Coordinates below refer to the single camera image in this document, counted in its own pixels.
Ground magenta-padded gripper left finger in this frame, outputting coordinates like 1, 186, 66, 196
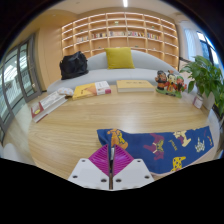
67, 143, 112, 191

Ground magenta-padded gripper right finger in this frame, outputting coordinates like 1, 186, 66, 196
112, 144, 155, 192

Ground blue animal-print towel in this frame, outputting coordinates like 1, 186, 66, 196
96, 125, 215, 178

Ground white chair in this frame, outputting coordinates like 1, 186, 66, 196
0, 143, 34, 166

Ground red and white magazine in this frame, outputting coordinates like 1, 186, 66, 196
30, 90, 68, 124

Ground yellow book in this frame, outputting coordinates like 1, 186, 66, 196
72, 83, 98, 101

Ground small white pouch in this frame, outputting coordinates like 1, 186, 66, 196
56, 86, 74, 98

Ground flat yellow box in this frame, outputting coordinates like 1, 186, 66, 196
115, 79, 156, 93

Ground small white can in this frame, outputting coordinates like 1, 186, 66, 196
192, 94, 204, 110

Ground three colourful figurines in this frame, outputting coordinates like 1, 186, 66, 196
154, 69, 188, 99

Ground light grey curved sofa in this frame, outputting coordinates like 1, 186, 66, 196
46, 49, 188, 94

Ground white plant pot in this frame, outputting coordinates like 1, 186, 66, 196
201, 91, 216, 111

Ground black bag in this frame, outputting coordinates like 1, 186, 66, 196
59, 50, 90, 80

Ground yellow square cushion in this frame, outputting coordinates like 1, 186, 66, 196
104, 46, 136, 70

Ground green leafy plant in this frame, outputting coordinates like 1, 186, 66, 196
179, 54, 224, 116

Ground white sheer curtain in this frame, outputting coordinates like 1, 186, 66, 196
183, 28, 201, 63

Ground dark-framed window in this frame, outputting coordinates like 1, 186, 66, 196
196, 31, 221, 68

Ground glass door with grey frame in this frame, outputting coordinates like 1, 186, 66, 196
0, 33, 43, 144

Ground wooden wall shelf unit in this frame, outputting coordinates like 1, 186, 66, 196
60, 12, 180, 70

